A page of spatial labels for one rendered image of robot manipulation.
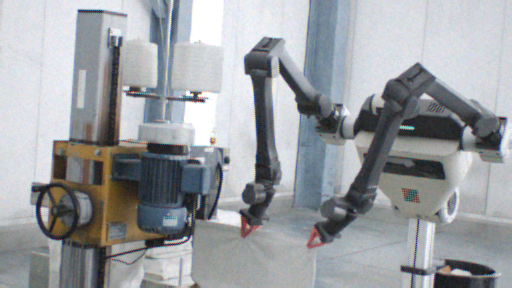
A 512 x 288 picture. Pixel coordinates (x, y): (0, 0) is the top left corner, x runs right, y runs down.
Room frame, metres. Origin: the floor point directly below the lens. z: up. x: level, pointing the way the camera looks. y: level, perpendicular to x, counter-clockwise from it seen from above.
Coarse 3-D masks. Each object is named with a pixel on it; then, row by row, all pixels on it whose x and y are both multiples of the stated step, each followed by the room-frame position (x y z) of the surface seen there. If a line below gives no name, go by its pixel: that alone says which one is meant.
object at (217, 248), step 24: (216, 240) 2.99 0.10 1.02; (240, 240) 2.94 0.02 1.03; (264, 240) 2.87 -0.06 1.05; (288, 240) 2.81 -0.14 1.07; (312, 240) 2.77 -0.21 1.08; (192, 264) 3.03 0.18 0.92; (216, 264) 2.99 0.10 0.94; (240, 264) 2.93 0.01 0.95; (264, 264) 2.86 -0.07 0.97; (288, 264) 2.81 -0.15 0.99; (312, 264) 2.76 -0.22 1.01
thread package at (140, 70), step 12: (132, 48) 2.91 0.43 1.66; (144, 48) 2.92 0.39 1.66; (156, 48) 2.97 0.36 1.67; (132, 60) 2.91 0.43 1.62; (144, 60) 2.92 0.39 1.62; (156, 60) 2.97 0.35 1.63; (132, 72) 2.91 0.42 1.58; (144, 72) 2.92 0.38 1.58; (156, 72) 2.97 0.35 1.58; (132, 84) 2.91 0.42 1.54; (144, 84) 2.92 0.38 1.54
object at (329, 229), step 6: (318, 222) 2.72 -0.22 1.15; (324, 222) 2.73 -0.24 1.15; (330, 222) 2.71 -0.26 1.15; (336, 222) 2.69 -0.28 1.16; (318, 228) 2.70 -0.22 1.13; (324, 228) 2.72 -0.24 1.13; (330, 228) 2.71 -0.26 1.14; (336, 228) 2.70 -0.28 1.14; (342, 228) 2.70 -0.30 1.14; (324, 234) 2.69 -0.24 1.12; (330, 234) 2.71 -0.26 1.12; (336, 234) 2.72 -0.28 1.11; (324, 240) 2.69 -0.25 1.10
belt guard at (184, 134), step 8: (144, 128) 2.64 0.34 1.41; (152, 128) 2.62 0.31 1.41; (160, 128) 2.62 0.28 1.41; (168, 128) 2.62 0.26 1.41; (176, 128) 2.63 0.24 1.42; (184, 128) 2.64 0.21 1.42; (192, 128) 2.68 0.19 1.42; (144, 136) 2.64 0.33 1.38; (152, 136) 2.62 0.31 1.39; (160, 136) 2.62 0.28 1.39; (168, 136) 2.62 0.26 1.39; (176, 136) 2.62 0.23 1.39; (184, 136) 2.64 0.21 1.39; (192, 136) 2.67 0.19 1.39; (176, 144) 2.63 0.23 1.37; (184, 144) 2.64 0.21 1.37; (192, 144) 2.68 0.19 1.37
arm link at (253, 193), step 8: (280, 176) 2.86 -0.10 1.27; (248, 184) 2.81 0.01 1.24; (256, 184) 2.81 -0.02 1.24; (264, 184) 2.83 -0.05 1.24; (272, 184) 2.85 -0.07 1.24; (248, 192) 2.81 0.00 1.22; (256, 192) 2.80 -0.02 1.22; (264, 192) 2.83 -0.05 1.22; (248, 200) 2.80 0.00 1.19; (256, 200) 2.80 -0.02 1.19
